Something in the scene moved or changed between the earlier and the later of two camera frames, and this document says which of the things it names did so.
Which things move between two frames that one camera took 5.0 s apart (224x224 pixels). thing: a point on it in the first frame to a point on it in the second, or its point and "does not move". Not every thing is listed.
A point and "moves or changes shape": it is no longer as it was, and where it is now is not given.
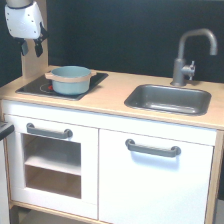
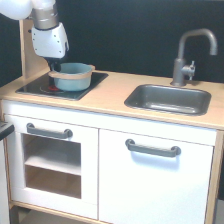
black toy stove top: (40, 85) does not move
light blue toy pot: (70, 79) moves or changes shape
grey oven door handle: (48, 132) does not move
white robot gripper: (26, 23) to (51, 43)
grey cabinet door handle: (152, 150) does not move
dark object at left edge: (7, 131) does not move
